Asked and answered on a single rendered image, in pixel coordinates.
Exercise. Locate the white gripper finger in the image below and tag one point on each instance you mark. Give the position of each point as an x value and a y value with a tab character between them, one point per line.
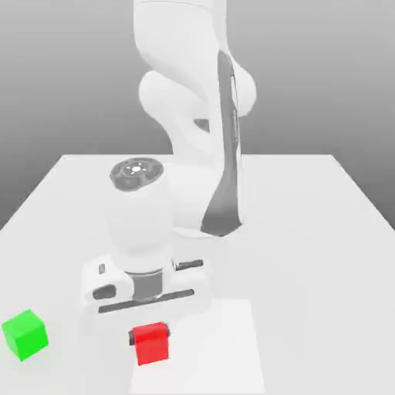
168	330
131	338

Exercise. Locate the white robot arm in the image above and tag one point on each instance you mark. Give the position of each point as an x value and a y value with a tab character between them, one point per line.
182	92

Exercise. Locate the small green cube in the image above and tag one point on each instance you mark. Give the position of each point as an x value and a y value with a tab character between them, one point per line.
25	334

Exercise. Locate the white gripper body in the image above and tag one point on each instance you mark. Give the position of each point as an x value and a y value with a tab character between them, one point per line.
185	304

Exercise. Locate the small red cube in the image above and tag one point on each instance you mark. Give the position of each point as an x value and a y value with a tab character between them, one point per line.
151	345

